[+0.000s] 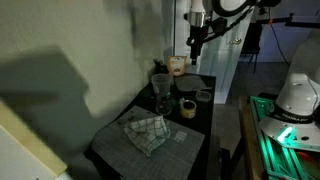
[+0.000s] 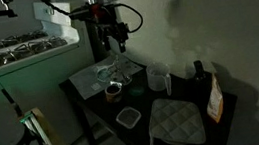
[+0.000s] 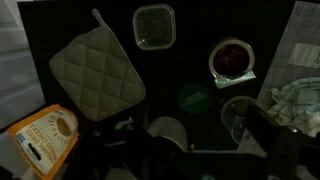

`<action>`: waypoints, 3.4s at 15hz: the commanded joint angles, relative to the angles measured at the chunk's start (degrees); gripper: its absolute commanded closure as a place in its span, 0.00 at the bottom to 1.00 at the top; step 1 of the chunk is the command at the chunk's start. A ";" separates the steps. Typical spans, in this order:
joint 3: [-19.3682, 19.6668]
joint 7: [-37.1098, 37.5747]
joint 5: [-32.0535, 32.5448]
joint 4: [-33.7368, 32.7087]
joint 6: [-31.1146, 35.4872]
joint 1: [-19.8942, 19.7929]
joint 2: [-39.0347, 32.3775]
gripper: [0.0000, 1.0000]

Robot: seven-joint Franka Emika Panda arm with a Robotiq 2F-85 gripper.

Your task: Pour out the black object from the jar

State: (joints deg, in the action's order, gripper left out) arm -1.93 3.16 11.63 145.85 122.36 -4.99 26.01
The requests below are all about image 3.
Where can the small paper card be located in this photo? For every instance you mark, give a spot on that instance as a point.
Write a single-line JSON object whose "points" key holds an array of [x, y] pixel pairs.
{"points": [[305, 55]]}

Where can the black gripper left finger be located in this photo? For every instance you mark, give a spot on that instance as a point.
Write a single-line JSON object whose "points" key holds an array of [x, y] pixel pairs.
{"points": [[146, 157]]}

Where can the clear plastic measuring jug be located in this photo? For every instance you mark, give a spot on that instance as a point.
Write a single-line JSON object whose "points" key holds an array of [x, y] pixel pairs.
{"points": [[233, 116]]}

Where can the grey quilted pot holder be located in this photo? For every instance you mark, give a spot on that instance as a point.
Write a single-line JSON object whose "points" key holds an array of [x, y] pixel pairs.
{"points": [[97, 74]]}

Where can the black side table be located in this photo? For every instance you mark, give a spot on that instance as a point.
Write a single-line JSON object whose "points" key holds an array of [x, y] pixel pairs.
{"points": [[51, 25]]}

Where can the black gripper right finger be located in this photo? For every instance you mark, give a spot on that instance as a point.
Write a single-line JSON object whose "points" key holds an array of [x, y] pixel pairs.
{"points": [[286, 146]]}

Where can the green round lid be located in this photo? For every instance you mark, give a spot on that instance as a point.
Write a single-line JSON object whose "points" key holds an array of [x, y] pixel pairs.
{"points": [[195, 98]]}

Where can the clear square plastic container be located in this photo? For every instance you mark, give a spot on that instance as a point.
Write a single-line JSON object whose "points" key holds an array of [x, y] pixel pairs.
{"points": [[154, 27]]}

